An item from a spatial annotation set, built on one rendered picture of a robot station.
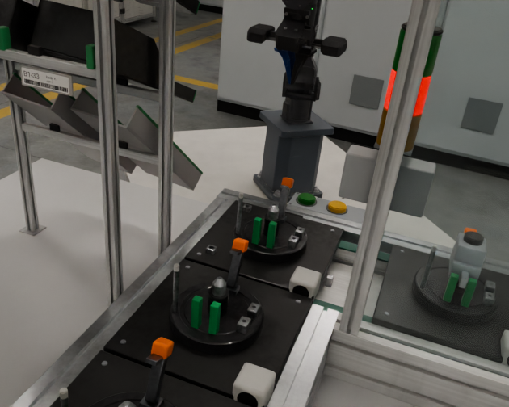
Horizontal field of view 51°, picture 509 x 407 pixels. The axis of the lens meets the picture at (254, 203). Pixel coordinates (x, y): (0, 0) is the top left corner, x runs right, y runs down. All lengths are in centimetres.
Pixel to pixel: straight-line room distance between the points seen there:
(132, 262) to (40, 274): 18
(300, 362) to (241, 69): 365
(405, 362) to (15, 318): 66
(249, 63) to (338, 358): 355
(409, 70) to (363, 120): 343
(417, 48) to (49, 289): 77
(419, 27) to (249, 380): 48
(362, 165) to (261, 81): 355
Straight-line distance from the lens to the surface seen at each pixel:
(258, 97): 432
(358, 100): 406
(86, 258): 116
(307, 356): 82
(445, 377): 90
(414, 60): 68
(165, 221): 103
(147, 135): 96
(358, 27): 397
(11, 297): 109
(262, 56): 423
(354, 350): 88
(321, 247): 103
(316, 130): 133
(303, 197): 119
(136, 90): 96
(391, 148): 71
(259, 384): 72
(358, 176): 76
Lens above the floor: 152
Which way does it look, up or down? 29 degrees down
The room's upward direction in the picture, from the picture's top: 6 degrees clockwise
